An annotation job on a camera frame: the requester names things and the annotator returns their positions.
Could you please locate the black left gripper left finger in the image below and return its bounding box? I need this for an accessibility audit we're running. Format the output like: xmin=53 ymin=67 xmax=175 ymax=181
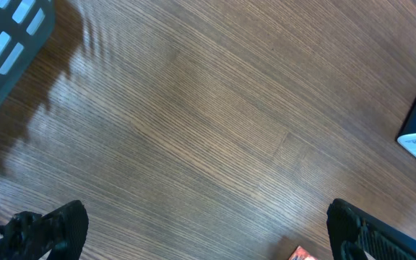
xmin=0 ymin=200 xmax=89 ymax=260

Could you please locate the orange red snack packet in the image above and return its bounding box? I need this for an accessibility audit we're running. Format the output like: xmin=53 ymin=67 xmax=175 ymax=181
xmin=288 ymin=246 xmax=318 ymax=260

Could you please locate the grey plastic mesh basket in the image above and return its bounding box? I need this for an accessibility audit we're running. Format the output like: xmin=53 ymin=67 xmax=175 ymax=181
xmin=0 ymin=0 xmax=55 ymax=105

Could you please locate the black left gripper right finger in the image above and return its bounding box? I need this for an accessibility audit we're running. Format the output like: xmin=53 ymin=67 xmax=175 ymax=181
xmin=326 ymin=199 xmax=416 ymax=260

